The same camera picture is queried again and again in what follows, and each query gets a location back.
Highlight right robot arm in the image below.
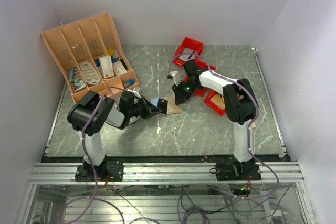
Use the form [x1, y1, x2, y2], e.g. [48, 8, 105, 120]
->
[167, 59, 259, 180]

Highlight white cards stack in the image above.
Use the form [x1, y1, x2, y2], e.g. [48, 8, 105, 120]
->
[179, 48, 197, 61]

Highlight white small box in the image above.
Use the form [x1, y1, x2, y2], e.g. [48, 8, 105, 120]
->
[113, 61, 127, 75]

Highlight yellow small item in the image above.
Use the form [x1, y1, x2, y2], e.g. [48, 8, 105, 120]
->
[107, 48, 117, 58]

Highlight red bin with black cards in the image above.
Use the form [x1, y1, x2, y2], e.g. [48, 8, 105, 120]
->
[194, 59, 216, 97]

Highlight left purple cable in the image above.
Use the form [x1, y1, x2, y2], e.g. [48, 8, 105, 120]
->
[59, 86, 132, 224]

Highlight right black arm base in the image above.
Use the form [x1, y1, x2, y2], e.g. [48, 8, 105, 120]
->
[209, 159, 261, 182]

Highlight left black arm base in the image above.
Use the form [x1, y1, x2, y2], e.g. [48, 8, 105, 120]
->
[75, 161, 124, 182]

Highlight white red box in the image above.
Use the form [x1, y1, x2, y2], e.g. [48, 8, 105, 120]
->
[99, 55, 114, 79]

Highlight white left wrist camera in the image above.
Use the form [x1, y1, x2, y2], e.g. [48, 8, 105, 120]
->
[127, 87, 141, 98]

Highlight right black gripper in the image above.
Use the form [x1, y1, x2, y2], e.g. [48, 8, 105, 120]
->
[172, 79, 199, 105]

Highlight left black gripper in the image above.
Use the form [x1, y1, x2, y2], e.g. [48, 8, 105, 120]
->
[129, 95, 163, 119]

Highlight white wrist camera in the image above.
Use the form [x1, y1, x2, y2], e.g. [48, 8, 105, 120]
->
[167, 71, 182, 86]
[127, 87, 141, 98]

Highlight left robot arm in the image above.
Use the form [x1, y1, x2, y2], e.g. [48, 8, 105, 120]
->
[67, 90, 168, 182]

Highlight blue capped bottle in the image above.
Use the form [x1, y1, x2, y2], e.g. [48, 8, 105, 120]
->
[123, 79, 135, 88]

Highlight loose cables under table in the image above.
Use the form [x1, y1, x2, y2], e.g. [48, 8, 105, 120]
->
[57, 179, 289, 224]

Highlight aluminium rail frame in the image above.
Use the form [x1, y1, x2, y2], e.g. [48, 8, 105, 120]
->
[17, 162, 317, 223]

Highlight orange desk organizer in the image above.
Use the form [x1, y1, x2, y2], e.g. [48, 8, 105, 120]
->
[41, 12, 139, 102]

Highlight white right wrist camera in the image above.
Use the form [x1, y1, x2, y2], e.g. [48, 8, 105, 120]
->
[167, 71, 182, 86]

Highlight pens bundle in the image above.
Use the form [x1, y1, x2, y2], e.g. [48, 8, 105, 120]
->
[68, 67, 86, 93]

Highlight red bin with white cards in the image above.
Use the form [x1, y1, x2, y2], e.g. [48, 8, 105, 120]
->
[173, 37, 204, 66]

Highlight white oval remote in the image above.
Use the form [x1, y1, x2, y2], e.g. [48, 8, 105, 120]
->
[79, 61, 100, 86]

